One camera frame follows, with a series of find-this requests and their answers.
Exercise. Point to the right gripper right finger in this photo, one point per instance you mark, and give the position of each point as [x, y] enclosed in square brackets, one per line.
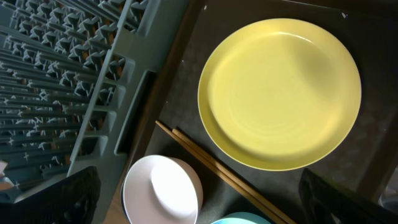
[325, 201]

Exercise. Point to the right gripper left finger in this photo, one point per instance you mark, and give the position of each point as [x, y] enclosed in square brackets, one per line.
[72, 200]

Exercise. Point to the white round bowl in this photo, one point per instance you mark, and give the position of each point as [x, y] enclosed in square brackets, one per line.
[162, 190]

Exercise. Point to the light blue bowl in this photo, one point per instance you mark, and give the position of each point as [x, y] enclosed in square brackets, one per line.
[241, 218]

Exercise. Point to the wooden chopstick lower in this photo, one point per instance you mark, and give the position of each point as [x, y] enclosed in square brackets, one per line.
[217, 174]

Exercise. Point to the clear plastic bin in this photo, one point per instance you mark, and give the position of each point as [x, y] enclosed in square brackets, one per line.
[389, 197]

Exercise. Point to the yellow round plate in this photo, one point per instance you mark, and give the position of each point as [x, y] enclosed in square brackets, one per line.
[279, 94]

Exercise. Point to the grey plastic dish rack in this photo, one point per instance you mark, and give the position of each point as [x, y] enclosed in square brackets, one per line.
[72, 75]

